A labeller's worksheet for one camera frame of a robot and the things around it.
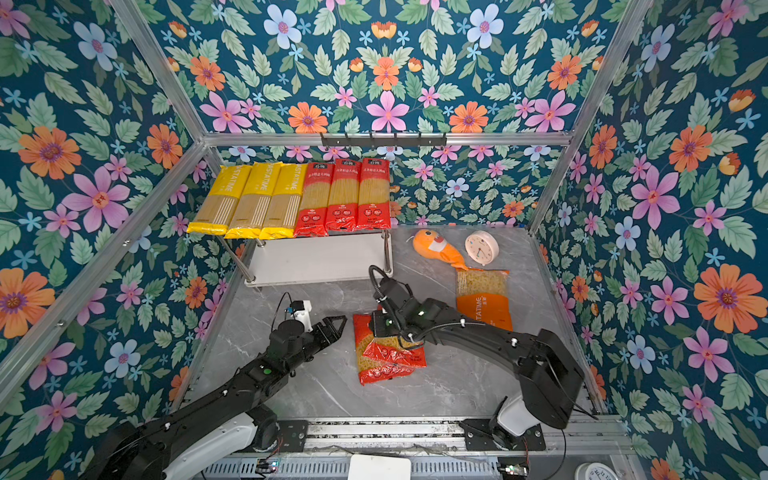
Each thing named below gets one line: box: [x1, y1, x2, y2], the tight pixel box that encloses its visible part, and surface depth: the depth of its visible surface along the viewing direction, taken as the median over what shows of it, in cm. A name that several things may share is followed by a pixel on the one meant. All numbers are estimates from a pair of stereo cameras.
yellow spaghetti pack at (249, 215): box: [224, 161, 283, 240], surface depth 78 cm
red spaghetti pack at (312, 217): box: [294, 162, 335, 238], surface depth 77 cm
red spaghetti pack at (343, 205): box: [325, 159, 361, 233], surface depth 78 cm
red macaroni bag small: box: [354, 326, 427, 377], surface depth 82 cm
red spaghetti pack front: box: [356, 157, 392, 231], surface depth 78 cm
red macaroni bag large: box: [353, 314, 427, 385], surface depth 82 cm
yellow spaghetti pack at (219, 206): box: [186, 165, 252, 236], surface depth 77 cm
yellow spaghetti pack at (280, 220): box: [258, 163, 307, 240], surface depth 77 cm
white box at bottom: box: [348, 454, 411, 480], surface depth 67 cm
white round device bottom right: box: [575, 462, 618, 480], surface depth 68 cm
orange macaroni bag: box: [456, 268, 514, 331], surface depth 100 cm
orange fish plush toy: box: [412, 229, 469, 271], surface depth 107 cm
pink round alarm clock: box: [465, 230, 500, 266], surface depth 106 cm
